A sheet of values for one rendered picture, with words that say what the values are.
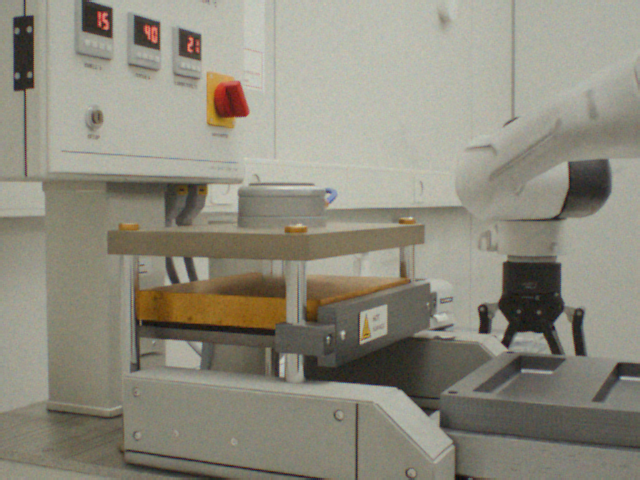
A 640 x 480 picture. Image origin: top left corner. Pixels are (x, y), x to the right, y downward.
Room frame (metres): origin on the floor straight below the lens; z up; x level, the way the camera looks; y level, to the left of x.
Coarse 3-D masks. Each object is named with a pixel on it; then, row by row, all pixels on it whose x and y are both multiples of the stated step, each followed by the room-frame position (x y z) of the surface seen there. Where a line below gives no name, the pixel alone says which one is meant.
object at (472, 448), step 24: (456, 432) 0.63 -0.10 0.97; (480, 432) 0.63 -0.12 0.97; (456, 456) 0.62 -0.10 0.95; (480, 456) 0.62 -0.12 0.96; (504, 456) 0.61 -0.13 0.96; (528, 456) 0.60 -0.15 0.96; (552, 456) 0.59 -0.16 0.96; (576, 456) 0.59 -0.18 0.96; (600, 456) 0.58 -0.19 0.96; (624, 456) 0.57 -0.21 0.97
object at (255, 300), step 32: (160, 288) 0.76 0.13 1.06; (192, 288) 0.76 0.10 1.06; (224, 288) 0.76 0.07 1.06; (256, 288) 0.76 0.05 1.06; (320, 288) 0.76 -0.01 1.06; (352, 288) 0.76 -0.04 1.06; (384, 288) 0.80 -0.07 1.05; (160, 320) 0.74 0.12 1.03; (192, 320) 0.72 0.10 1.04; (224, 320) 0.71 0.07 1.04; (256, 320) 0.70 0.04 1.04
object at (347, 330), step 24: (408, 288) 0.81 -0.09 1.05; (336, 312) 0.66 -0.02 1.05; (360, 312) 0.70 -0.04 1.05; (384, 312) 0.75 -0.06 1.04; (408, 312) 0.80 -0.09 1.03; (432, 312) 0.87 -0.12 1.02; (288, 336) 0.65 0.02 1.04; (312, 336) 0.64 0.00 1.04; (336, 336) 0.66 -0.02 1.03; (360, 336) 0.70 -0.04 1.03; (384, 336) 0.75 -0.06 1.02; (408, 336) 0.81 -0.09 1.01; (336, 360) 0.66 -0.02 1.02
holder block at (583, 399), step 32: (512, 352) 0.81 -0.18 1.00; (480, 384) 0.67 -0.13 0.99; (512, 384) 0.74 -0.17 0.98; (544, 384) 0.67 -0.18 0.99; (576, 384) 0.67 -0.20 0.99; (608, 384) 0.70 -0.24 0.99; (448, 416) 0.64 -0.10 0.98; (480, 416) 0.63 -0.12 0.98; (512, 416) 0.62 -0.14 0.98; (544, 416) 0.61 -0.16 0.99; (576, 416) 0.60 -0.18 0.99; (608, 416) 0.59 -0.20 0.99
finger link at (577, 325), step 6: (582, 306) 1.14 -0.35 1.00; (576, 312) 1.12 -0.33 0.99; (582, 312) 1.12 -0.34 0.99; (576, 318) 1.12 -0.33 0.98; (582, 318) 1.12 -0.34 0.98; (576, 324) 1.12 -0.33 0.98; (582, 324) 1.13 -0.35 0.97; (576, 330) 1.12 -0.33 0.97; (582, 330) 1.12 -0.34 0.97; (576, 336) 1.12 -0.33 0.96; (582, 336) 1.12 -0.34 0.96; (576, 342) 1.12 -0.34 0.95; (582, 342) 1.12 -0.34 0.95; (576, 348) 1.12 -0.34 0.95; (582, 348) 1.12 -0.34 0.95; (576, 354) 1.12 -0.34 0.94; (582, 354) 1.12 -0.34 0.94
